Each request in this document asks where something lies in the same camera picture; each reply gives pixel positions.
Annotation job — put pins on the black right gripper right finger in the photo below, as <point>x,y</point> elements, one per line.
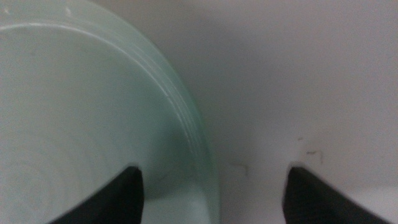
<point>311,202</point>

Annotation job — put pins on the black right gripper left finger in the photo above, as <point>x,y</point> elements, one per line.
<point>115,202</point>

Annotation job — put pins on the pale green shallow bowl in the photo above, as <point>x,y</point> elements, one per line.
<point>77,109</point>

